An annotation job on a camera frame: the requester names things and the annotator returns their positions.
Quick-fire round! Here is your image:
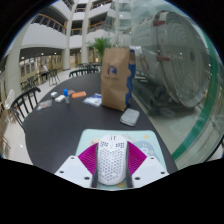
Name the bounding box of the black spindle-back chair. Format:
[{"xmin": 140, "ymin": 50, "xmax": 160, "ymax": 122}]
[
  {"xmin": 48, "ymin": 68, "xmax": 62, "ymax": 87},
  {"xmin": 68, "ymin": 67, "xmax": 101, "ymax": 79},
  {"xmin": 9, "ymin": 86, "xmax": 42, "ymax": 130}
]

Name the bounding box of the green potted palm plant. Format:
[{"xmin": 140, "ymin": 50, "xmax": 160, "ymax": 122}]
[{"xmin": 86, "ymin": 36, "xmax": 113, "ymax": 63}]

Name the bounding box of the small blue-capped bottle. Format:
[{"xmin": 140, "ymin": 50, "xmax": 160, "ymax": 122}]
[{"xmin": 62, "ymin": 88, "xmax": 71, "ymax": 105}]

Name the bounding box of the light teal printed mouse pad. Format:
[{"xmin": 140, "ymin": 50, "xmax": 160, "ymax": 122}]
[{"xmin": 74, "ymin": 128, "xmax": 167, "ymax": 191}]

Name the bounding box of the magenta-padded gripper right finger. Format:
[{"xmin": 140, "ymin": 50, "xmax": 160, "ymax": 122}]
[{"xmin": 124, "ymin": 141, "xmax": 170, "ymax": 189}]

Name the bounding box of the brown paper bag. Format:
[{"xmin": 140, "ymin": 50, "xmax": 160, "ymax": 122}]
[{"xmin": 100, "ymin": 46, "xmax": 137, "ymax": 113}]

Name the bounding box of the white and blue plastic bag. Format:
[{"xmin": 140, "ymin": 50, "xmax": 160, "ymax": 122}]
[{"xmin": 82, "ymin": 92, "xmax": 103, "ymax": 108}]

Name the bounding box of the person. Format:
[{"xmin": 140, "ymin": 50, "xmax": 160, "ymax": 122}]
[{"xmin": 39, "ymin": 63, "xmax": 50, "ymax": 81}]

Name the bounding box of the white honeycomb computer mouse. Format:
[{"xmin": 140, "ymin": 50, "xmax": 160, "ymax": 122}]
[{"xmin": 96, "ymin": 133, "xmax": 129, "ymax": 186}]

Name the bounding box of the orange flat card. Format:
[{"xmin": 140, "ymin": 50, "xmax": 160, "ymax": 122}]
[{"xmin": 71, "ymin": 90, "xmax": 88, "ymax": 100}]

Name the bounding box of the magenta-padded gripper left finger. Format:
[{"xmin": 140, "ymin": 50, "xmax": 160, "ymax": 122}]
[{"xmin": 54, "ymin": 142, "xmax": 100, "ymax": 189}]

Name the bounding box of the white perforated-back chair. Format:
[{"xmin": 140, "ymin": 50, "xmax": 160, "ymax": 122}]
[{"xmin": 4, "ymin": 88, "xmax": 17, "ymax": 112}]

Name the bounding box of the clear plastic packet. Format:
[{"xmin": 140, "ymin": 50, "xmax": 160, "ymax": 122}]
[{"xmin": 35, "ymin": 99, "xmax": 54, "ymax": 112}]

